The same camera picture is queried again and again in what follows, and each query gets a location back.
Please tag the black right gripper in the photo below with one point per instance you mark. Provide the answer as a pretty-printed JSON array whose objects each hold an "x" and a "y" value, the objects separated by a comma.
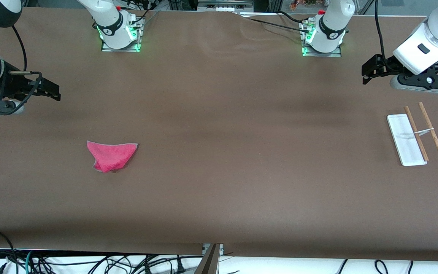
[{"x": 10, "y": 84}]

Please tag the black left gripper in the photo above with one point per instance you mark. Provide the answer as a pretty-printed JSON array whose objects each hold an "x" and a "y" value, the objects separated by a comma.
[{"x": 387, "y": 64}]

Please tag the pink microfibre towel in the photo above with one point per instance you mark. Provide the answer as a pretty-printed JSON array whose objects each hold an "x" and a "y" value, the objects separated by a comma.
[{"x": 110, "y": 156}]

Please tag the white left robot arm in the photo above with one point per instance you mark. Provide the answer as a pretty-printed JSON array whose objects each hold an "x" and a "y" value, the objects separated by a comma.
[{"x": 333, "y": 23}]

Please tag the orange colourful background object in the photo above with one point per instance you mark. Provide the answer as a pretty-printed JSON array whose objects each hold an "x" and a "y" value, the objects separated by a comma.
[{"x": 304, "y": 3}]

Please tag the grey power strip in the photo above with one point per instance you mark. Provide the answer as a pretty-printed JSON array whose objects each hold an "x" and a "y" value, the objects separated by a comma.
[{"x": 224, "y": 8}]

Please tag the table support beam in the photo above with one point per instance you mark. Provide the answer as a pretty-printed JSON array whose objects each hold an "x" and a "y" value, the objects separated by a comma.
[{"x": 209, "y": 262}]

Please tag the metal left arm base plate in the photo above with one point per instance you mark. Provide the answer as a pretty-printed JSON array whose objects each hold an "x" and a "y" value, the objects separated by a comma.
[{"x": 337, "y": 54}]

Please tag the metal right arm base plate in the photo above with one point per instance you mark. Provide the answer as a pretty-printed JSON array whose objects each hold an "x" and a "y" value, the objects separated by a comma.
[{"x": 108, "y": 49}]

